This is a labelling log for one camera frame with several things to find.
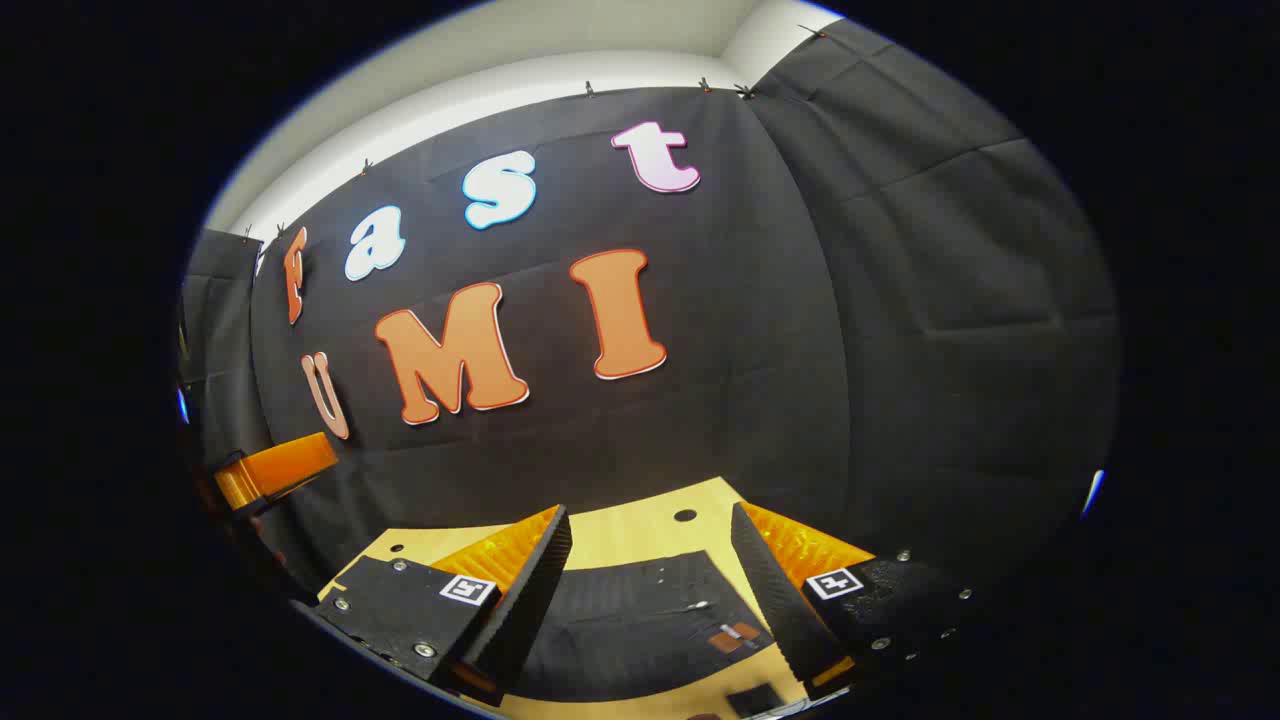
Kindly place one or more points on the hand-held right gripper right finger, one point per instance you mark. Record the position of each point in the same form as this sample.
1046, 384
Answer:
770, 600

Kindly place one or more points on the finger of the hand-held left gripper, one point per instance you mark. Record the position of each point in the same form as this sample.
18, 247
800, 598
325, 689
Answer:
280, 470

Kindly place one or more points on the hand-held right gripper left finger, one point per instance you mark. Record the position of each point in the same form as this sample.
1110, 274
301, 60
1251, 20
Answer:
530, 600

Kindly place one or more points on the dark jeans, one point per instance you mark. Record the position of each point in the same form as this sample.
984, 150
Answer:
640, 620

